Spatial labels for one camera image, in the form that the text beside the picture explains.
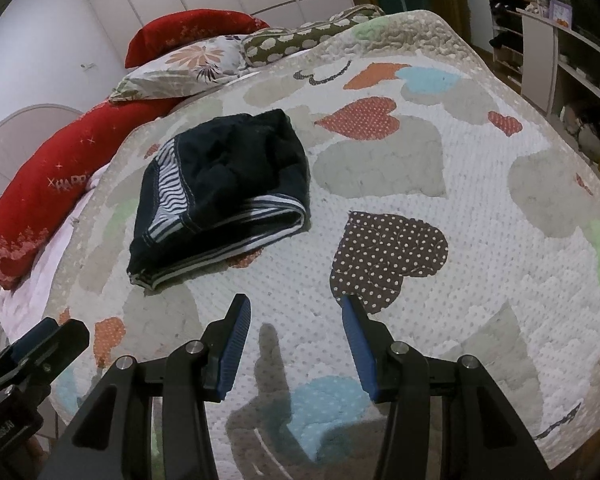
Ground quilt with heart pattern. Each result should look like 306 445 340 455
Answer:
45 9 600 480

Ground purple picture frame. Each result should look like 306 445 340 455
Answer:
549 0 573 26

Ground olive pillow with cloud print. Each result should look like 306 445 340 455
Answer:
240 4 386 67

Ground pale pink bed sheet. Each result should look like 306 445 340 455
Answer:
0 167 106 341

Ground white shelf unit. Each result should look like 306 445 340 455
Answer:
480 0 600 181

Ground floral pillow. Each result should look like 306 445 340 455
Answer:
109 34 261 106

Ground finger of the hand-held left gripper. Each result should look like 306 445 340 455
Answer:
0 317 61 376
10 319 91 386

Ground long red bolster pillow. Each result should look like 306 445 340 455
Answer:
0 95 181 291

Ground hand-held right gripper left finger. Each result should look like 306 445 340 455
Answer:
40 294 252 480

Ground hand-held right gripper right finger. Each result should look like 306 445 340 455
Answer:
341 294 556 480

